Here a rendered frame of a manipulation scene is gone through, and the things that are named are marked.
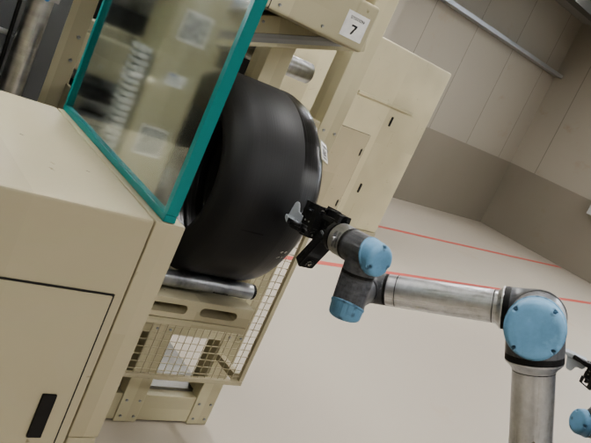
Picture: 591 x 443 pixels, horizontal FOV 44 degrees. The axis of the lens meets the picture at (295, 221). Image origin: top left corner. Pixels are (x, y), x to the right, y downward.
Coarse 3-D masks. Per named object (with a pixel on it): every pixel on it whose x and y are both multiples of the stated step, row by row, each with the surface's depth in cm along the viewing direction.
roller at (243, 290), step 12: (168, 276) 188; (180, 276) 190; (192, 276) 192; (204, 276) 196; (192, 288) 193; (204, 288) 195; (216, 288) 197; (228, 288) 199; (240, 288) 202; (252, 288) 205
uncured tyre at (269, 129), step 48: (240, 96) 183; (288, 96) 197; (240, 144) 177; (288, 144) 183; (192, 192) 226; (240, 192) 176; (288, 192) 182; (192, 240) 183; (240, 240) 181; (288, 240) 188
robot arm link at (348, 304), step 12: (348, 276) 157; (360, 276) 157; (336, 288) 160; (348, 288) 157; (360, 288) 157; (372, 288) 164; (336, 300) 159; (348, 300) 158; (360, 300) 158; (372, 300) 166; (336, 312) 159; (348, 312) 158; (360, 312) 159
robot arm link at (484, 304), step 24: (384, 288) 168; (408, 288) 166; (432, 288) 164; (456, 288) 163; (480, 288) 162; (504, 288) 160; (528, 288) 158; (432, 312) 166; (456, 312) 162; (480, 312) 160; (504, 312) 157
